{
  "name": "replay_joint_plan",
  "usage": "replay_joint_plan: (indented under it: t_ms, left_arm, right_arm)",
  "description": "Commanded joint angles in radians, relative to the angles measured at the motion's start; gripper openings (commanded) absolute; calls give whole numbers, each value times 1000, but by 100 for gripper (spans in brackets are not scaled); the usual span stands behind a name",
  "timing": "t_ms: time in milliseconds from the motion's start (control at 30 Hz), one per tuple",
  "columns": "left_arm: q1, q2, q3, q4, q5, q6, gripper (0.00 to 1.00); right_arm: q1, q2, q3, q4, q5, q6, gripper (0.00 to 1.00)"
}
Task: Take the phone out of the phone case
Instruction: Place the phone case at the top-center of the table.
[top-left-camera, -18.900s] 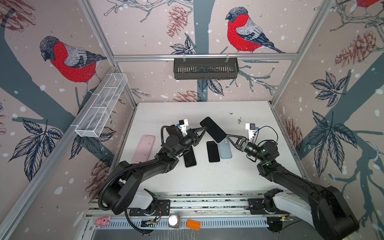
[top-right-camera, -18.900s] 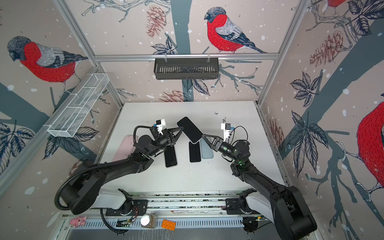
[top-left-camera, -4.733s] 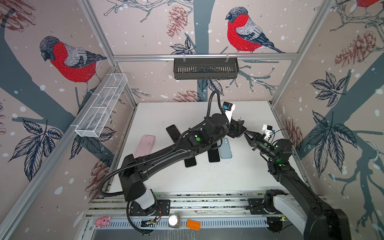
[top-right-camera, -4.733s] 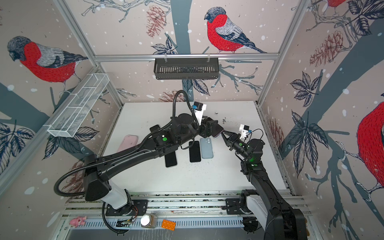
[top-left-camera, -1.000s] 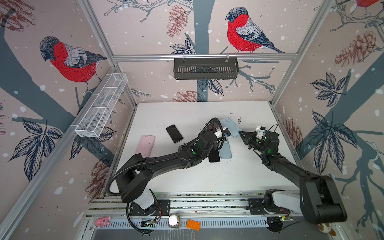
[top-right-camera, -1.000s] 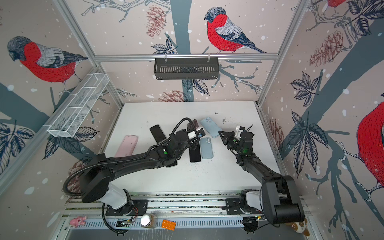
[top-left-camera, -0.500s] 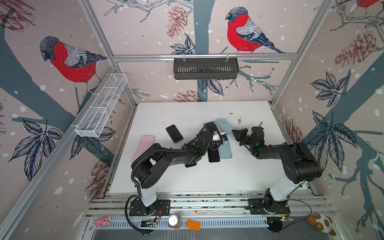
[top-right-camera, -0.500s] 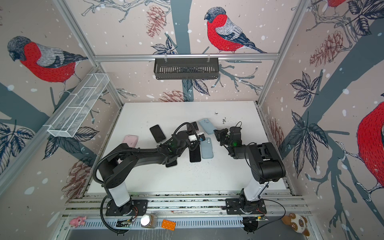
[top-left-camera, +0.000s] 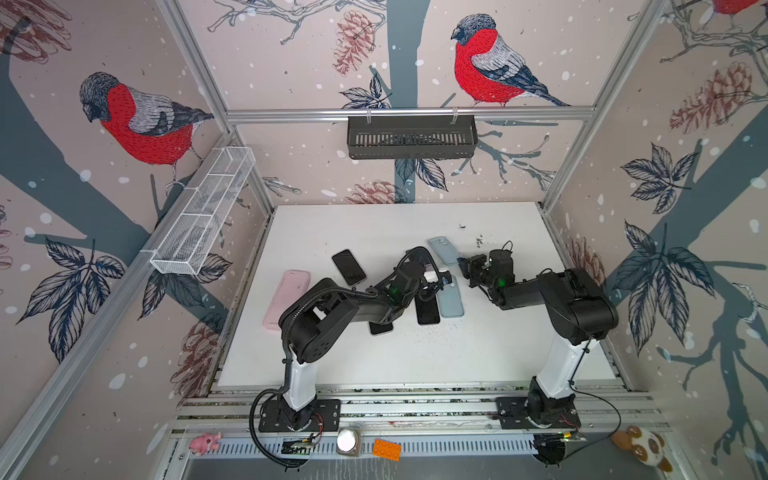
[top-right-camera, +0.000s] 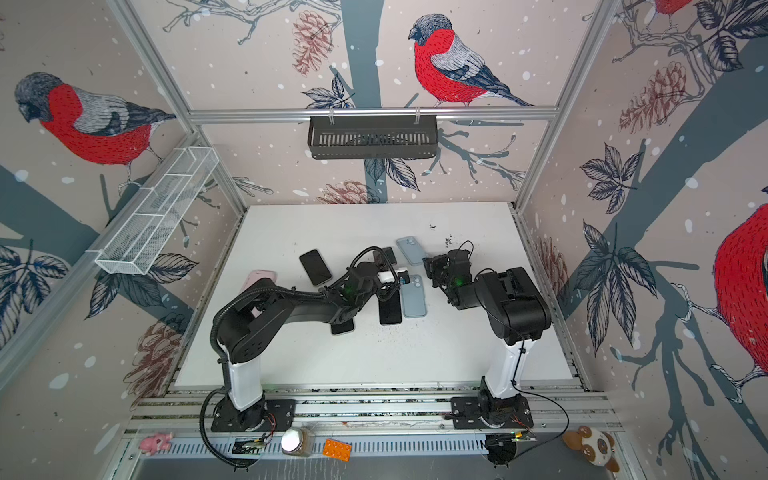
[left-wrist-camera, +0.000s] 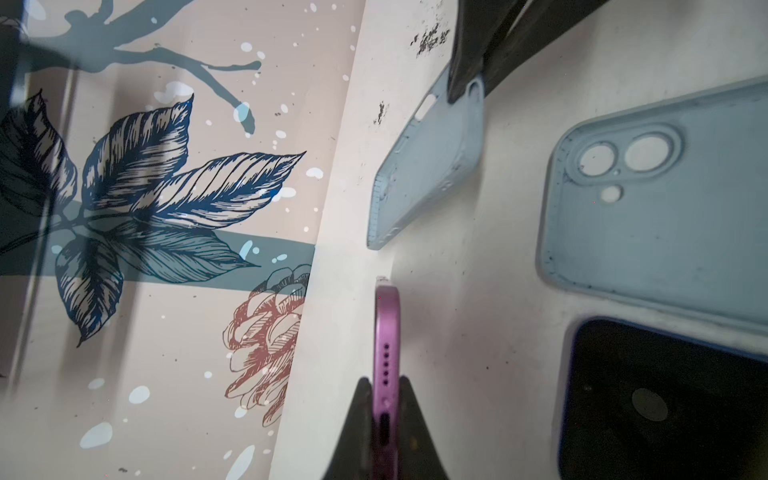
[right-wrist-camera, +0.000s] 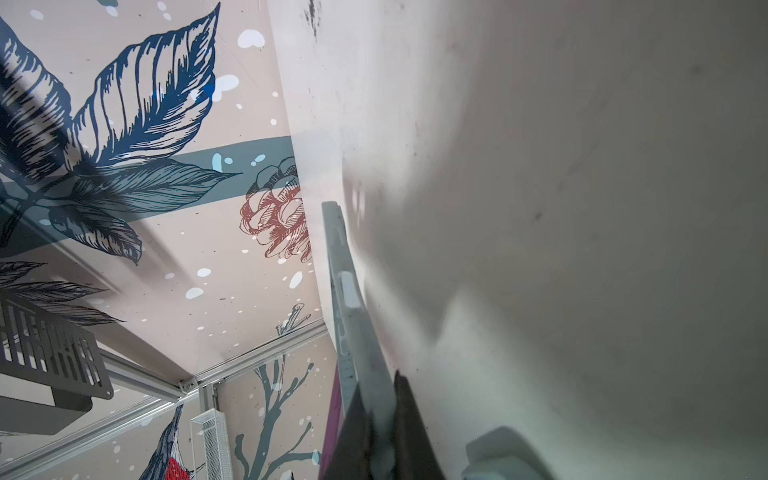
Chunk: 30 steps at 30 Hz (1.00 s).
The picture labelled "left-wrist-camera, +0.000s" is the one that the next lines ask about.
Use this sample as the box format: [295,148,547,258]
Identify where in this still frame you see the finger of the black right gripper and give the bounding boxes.
[483,0,607,95]
[447,0,521,104]

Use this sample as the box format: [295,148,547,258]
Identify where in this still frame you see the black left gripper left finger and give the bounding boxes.
[322,377,374,480]

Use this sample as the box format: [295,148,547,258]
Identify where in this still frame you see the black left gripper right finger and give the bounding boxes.
[397,376,449,480]

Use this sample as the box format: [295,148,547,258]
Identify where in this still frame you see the large phone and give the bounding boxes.
[536,77,767,334]

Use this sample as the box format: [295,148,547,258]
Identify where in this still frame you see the blue phone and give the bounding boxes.
[557,317,767,479]

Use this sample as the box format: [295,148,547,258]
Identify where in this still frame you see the small phone light case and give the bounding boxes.
[366,69,485,250]

